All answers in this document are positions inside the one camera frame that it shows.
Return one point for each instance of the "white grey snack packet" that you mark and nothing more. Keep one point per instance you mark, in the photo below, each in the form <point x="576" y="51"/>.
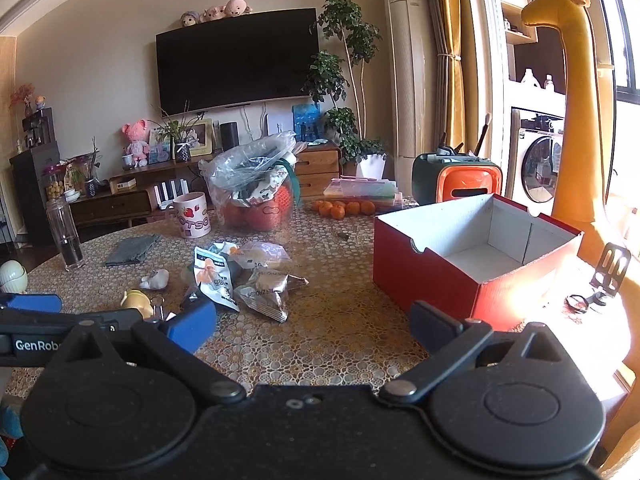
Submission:
<point x="215" y="275"/>

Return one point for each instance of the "clear glass bottle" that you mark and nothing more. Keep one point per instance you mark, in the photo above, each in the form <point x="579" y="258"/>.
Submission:
<point x="65" y="232"/>

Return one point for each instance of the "yellow giraffe toy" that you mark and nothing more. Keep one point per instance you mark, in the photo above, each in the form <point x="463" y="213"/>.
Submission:
<point x="575" y="110"/>

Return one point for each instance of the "green orange storage bin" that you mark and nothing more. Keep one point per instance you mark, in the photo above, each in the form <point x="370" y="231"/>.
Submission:
<point x="465" y="180"/>

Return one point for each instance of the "clear plastic bag of goods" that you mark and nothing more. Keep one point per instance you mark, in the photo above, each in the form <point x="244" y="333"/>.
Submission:
<point x="250" y="160"/>

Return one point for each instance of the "row of small tangerines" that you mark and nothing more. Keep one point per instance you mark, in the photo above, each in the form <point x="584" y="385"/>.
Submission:
<point x="345" y="208"/>

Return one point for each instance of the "wooden wall shelf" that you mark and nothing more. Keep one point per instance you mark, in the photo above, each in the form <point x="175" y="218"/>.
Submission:
<point x="517" y="20"/>

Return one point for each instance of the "blue painting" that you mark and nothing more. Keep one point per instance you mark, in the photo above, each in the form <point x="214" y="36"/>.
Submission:
<point x="306" y="122"/>

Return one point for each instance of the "black cylinder speaker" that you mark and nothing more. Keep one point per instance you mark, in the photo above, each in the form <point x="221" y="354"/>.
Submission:
<point x="229" y="135"/>

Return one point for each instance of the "dark wooden television cabinet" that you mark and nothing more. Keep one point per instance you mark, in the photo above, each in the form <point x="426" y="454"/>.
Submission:
<point x="115" y="205"/>

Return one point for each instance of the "patterned desktop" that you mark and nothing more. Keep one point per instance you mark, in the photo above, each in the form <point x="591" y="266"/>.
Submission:
<point x="325" y="320"/>

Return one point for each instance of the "grey haired plush toy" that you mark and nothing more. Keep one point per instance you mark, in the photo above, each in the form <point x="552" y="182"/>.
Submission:
<point x="190" y="19"/>

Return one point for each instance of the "white strawberry print mug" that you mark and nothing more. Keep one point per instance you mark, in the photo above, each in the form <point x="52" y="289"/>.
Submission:
<point x="192" y="216"/>

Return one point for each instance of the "white router with antennas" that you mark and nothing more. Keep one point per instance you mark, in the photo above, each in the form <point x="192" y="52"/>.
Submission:
<point x="170" y="195"/>

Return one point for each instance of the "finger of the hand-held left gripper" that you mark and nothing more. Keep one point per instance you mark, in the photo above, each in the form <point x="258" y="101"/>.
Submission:
<point x="35" y="303"/>
<point x="110" y="317"/>

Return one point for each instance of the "small grey cup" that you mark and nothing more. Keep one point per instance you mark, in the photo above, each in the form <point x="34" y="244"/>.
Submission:
<point x="127" y="162"/>

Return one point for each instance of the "pale green round ornament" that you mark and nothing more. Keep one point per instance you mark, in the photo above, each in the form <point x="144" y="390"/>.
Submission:
<point x="12" y="276"/>

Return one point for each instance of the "small plant in dark pot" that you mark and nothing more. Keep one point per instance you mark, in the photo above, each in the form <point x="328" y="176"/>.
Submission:
<point x="90" y="185"/>

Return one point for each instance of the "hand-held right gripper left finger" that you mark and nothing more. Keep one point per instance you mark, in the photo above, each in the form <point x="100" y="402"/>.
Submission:
<point x="192" y="322"/>

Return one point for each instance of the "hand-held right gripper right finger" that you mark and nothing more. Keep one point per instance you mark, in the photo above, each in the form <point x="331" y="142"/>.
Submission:
<point x="432" y="321"/>

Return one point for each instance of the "white washing machine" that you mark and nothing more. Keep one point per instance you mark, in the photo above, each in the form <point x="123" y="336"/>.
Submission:
<point x="537" y="165"/>

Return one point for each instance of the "black coffee machine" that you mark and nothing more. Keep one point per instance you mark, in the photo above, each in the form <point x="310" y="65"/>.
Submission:
<point x="39" y="127"/>

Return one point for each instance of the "pink pig plush toy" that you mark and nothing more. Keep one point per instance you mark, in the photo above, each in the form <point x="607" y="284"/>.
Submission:
<point x="212" y="13"/>

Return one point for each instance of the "black flat television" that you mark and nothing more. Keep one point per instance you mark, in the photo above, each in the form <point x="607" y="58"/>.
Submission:
<point x="235" y="60"/>

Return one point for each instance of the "light wooden drawer cabinet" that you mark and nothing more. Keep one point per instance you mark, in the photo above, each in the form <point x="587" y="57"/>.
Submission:
<point x="317" y="167"/>

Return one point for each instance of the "cream photo frame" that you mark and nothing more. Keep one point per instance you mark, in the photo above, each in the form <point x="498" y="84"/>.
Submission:
<point x="202" y="137"/>

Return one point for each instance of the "silver snack packet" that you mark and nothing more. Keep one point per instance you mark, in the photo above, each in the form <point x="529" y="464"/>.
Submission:
<point x="287" y="280"/>
<point x="262" y="302"/>

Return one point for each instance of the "grey folded cloth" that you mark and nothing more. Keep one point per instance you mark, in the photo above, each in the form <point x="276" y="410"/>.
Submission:
<point x="131" y="250"/>

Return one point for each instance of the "small wooden box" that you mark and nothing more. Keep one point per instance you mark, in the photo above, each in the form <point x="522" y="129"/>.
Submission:
<point x="122" y="185"/>

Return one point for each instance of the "red cardboard box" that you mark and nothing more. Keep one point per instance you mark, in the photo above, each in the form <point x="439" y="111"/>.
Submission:
<point x="425" y="270"/>

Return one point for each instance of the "clear yellow snack packet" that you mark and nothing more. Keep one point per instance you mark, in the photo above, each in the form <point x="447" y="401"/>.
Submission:
<point x="265" y="256"/>

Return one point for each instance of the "black metal stand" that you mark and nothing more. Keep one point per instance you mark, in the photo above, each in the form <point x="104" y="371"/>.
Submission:
<point x="612" y="267"/>

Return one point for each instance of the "pink plush doll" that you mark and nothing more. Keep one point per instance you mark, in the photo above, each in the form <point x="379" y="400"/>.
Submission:
<point x="136" y="142"/>

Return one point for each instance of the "pink flowers in vase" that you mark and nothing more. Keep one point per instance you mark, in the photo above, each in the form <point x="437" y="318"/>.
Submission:
<point x="22" y="96"/>

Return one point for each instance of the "yellow curtain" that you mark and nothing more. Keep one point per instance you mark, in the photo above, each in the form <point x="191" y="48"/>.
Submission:
<point x="450" y="10"/>

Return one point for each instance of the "tall potted green plant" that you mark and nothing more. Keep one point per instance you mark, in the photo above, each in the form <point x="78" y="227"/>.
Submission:
<point x="345" y="25"/>

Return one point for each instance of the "white standing air conditioner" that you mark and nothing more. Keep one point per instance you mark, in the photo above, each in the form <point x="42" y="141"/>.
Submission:
<point x="407" y="60"/>

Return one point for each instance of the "white flat panel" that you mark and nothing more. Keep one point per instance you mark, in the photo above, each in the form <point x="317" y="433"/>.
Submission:
<point x="277" y="124"/>

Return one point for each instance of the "black side cabinet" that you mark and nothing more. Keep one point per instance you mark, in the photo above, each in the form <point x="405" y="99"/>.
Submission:
<point x="35" y="195"/>

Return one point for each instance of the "small white object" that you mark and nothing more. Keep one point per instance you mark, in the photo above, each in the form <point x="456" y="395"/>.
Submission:
<point x="154" y="279"/>

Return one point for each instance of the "grassy plant in dark vase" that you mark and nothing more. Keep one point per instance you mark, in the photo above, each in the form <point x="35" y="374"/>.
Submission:
<point x="181" y="150"/>

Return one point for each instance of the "clear plastic organizer box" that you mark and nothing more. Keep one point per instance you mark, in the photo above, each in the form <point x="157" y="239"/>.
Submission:
<point x="362" y="191"/>

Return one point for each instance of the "white detergent bottle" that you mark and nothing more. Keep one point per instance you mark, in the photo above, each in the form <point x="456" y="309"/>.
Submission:
<point x="549" y="82"/>
<point x="527" y="78"/>

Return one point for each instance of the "glass jar of yellow fruit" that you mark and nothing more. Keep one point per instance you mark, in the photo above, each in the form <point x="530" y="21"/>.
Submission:
<point x="54" y="186"/>

